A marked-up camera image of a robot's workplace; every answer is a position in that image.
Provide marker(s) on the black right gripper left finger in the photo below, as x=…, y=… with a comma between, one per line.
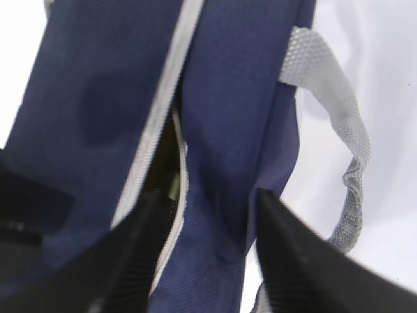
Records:
x=113, y=275

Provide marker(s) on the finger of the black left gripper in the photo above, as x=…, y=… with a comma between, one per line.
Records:
x=30, y=211

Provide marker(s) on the navy blue lunch bag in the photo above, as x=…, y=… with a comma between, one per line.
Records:
x=195, y=99

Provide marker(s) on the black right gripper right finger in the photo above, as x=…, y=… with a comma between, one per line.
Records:
x=302, y=273

